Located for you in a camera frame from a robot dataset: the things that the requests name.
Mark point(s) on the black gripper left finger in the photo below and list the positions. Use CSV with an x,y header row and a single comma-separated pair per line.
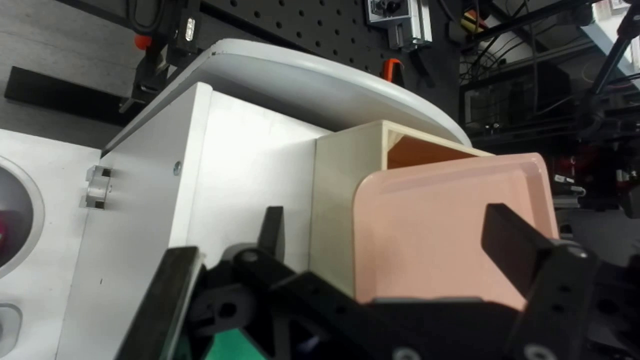
x,y
272,232

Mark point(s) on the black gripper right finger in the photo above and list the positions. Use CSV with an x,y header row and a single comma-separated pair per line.
x,y
527,247

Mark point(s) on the peach plastic tray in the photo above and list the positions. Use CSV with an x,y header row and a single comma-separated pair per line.
x,y
426,227

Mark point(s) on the cream wooden box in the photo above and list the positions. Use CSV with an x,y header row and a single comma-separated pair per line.
x,y
333,200

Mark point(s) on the white toy kitchen unit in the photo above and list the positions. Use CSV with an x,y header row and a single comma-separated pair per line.
x,y
232,166

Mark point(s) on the silver toy sink basin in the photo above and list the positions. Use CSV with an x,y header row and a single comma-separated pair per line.
x,y
21,180

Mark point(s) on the aluminium extrusion rail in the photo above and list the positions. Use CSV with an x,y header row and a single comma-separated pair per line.
x,y
419,22

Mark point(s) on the metal bracket plate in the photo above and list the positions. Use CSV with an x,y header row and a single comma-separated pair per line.
x,y
386,9

